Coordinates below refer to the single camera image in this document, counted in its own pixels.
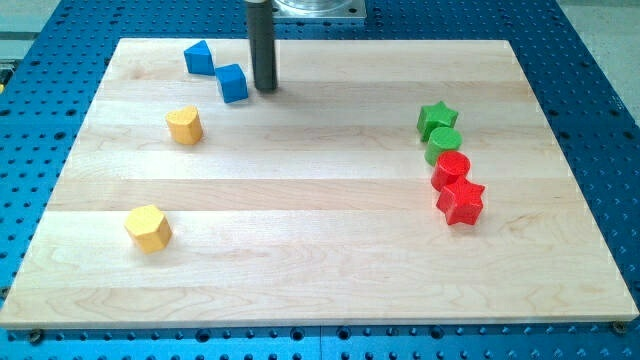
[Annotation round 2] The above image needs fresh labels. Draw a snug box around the blue cube block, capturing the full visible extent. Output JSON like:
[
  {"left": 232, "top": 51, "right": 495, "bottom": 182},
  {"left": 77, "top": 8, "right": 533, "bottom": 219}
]
[{"left": 215, "top": 64, "right": 248, "bottom": 104}]

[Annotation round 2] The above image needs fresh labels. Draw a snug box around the yellow heart block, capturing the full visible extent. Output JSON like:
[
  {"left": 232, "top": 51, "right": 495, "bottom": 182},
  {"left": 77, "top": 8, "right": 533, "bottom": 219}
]
[{"left": 165, "top": 105, "right": 203, "bottom": 145}]

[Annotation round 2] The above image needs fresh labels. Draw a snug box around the blue triangle block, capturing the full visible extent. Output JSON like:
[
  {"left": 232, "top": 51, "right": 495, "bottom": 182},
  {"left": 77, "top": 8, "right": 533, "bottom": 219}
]
[{"left": 183, "top": 40, "right": 215, "bottom": 76}]

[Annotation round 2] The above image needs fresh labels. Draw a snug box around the light wooden board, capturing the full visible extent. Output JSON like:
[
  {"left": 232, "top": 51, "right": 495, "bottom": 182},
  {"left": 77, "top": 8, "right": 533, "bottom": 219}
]
[{"left": 1, "top": 38, "right": 638, "bottom": 329}]

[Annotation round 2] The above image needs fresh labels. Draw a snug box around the green cylinder block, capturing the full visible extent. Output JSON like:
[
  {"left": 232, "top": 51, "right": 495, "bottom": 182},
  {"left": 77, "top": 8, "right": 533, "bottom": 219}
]
[{"left": 424, "top": 127, "right": 462, "bottom": 166}]

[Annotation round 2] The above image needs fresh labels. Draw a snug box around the green star block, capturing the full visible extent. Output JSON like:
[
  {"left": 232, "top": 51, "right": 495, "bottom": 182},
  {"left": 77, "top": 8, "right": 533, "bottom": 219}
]
[{"left": 416, "top": 101, "right": 459, "bottom": 142}]

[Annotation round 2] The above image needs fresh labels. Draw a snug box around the red cylinder block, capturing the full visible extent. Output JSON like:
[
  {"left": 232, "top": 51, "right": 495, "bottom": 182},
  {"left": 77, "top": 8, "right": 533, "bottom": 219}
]
[{"left": 431, "top": 150, "right": 471, "bottom": 191}]

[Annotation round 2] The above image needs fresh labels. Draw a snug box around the red star block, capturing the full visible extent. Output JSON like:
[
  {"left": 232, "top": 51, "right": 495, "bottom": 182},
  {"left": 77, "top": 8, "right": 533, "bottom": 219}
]
[{"left": 436, "top": 178, "right": 486, "bottom": 225}]

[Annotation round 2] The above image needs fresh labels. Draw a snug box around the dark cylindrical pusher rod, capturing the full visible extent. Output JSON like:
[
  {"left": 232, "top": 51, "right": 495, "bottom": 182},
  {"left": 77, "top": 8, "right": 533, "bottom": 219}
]
[{"left": 245, "top": 0, "right": 278, "bottom": 92}]

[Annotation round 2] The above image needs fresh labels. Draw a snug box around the yellow hexagon block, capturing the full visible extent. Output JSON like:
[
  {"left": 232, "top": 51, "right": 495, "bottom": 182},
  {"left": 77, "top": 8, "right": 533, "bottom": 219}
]
[{"left": 124, "top": 205, "right": 172, "bottom": 254}]

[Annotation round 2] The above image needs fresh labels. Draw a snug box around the blue perforated table plate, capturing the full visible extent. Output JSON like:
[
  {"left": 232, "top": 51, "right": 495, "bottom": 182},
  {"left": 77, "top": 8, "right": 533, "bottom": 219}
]
[{"left": 1, "top": 1, "right": 639, "bottom": 359}]

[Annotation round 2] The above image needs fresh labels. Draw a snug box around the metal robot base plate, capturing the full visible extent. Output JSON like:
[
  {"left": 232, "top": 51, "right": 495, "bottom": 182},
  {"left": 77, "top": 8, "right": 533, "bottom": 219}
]
[{"left": 272, "top": 0, "right": 366, "bottom": 20}]

